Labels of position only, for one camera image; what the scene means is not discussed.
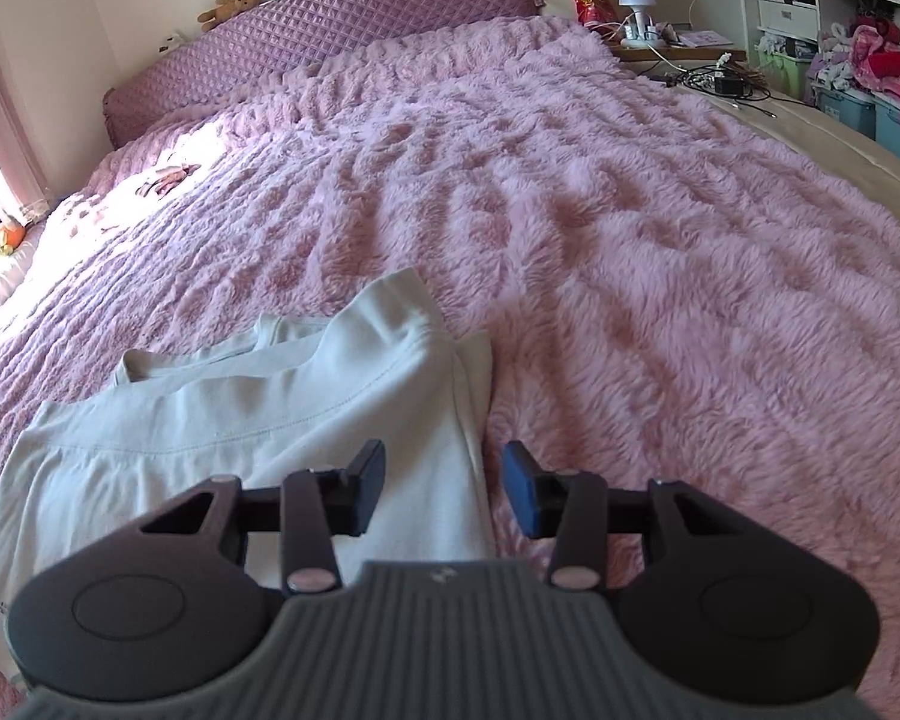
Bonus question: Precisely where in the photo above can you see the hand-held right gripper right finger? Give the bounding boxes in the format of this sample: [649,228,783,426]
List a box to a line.
[501,441,818,593]

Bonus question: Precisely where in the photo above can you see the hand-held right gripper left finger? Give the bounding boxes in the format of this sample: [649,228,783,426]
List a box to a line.
[71,439,387,597]

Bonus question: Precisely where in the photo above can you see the white printed sweatshirt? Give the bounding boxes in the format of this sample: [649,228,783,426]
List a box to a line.
[0,268,496,691]

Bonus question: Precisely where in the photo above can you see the white shelf unit with clothes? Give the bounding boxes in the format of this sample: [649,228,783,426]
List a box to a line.
[746,0,900,143]

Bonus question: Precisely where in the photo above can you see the pale pink bed bumper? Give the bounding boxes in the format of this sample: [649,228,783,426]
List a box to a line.
[0,221,46,338]

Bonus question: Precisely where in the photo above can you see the pink fluffy blanket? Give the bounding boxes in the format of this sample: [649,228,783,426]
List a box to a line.
[0,15,900,720]

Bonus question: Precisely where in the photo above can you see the small brown cloth item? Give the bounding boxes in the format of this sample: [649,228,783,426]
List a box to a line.
[135,163,202,200]

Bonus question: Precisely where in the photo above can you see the pink curtain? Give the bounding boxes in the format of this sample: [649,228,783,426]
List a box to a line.
[0,0,50,218]

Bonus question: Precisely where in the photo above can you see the purple quilted headboard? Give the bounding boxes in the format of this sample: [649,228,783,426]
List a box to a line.
[103,0,548,147]

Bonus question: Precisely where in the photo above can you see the wooden nightstand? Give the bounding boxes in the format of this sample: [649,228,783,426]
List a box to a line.
[607,26,747,70]

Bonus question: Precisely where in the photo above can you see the white power strip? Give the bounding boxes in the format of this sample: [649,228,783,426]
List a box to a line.
[619,26,680,50]

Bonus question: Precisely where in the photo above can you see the red snack bag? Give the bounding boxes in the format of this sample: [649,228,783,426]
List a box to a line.
[568,0,620,31]

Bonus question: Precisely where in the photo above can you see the green storage bin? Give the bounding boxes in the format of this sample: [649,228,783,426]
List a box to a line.
[757,34,818,102]

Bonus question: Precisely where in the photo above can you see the brown teddy bear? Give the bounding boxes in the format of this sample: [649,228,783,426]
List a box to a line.
[199,0,263,32]

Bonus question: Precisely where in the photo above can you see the white table lamp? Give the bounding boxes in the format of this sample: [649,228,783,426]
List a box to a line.
[617,0,657,42]

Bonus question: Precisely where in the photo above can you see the beige bed frame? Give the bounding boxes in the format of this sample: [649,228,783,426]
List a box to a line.
[667,79,900,248]

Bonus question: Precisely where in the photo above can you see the tangle of black cables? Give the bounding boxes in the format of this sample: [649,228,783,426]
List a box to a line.
[649,52,777,117]

